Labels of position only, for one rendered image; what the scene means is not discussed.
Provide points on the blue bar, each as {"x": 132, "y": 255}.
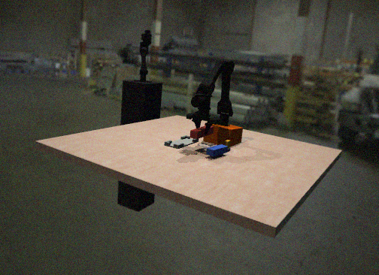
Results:
{"x": 216, "y": 150}

